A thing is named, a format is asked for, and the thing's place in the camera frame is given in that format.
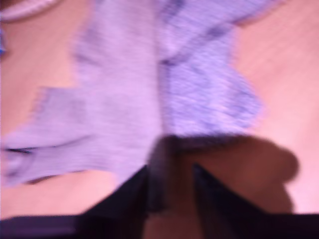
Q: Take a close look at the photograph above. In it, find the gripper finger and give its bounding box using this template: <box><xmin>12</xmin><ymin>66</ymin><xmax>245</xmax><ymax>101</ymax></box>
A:
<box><xmin>193</xmin><ymin>162</ymin><xmax>297</xmax><ymax>239</ymax></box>
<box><xmin>76</xmin><ymin>164</ymin><xmax>151</xmax><ymax>239</ymax></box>

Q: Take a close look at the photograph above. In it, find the white coiled cable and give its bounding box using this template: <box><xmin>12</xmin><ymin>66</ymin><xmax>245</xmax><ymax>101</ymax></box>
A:
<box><xmin>0</xmin><ymin>0</ymin><xmax>59</xmax><ymax>22</ymax></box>

